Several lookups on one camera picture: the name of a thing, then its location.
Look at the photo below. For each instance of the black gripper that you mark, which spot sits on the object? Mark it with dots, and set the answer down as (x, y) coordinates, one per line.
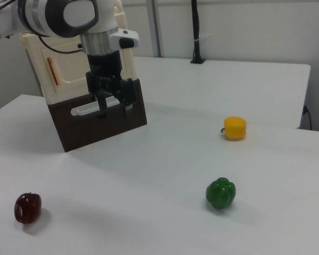
(104, 66)

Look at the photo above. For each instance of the cream cabinet door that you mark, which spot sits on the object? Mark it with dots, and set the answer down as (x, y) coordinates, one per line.
(69, 69)

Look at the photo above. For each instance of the cream toy cabinet body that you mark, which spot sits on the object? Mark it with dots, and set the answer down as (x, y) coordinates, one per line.
(34, 61)

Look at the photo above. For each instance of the dark brown drawer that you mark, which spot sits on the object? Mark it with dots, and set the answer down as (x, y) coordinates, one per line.
(95, 130)

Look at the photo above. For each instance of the black pole with base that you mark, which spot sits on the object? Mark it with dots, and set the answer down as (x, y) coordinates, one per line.
(197, 32)

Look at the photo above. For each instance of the yellow bell pepper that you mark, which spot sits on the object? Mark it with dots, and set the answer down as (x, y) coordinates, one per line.
(235, 128)

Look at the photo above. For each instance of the dark red apple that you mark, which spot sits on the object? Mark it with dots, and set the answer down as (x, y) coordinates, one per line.
(27, 208)

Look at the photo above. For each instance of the green bell pepper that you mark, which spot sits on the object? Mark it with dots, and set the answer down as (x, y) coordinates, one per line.
(221, 193)

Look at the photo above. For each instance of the grey partition frame post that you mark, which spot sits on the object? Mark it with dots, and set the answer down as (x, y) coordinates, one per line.
(155, 26)

